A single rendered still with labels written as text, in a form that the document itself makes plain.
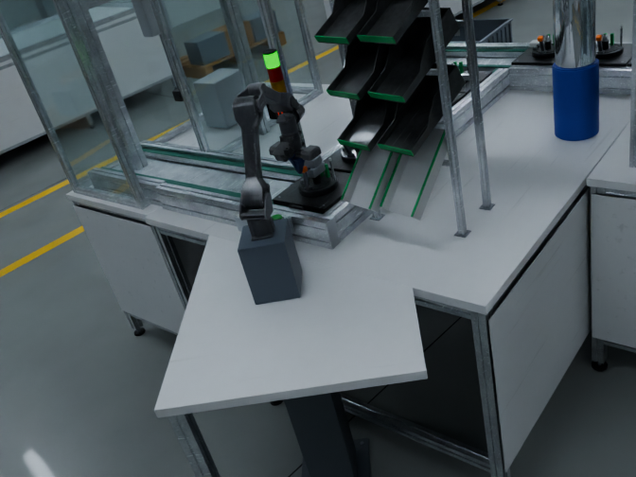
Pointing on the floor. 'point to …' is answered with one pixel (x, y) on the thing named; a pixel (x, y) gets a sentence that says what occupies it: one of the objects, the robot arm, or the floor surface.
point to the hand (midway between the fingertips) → (297, 164)
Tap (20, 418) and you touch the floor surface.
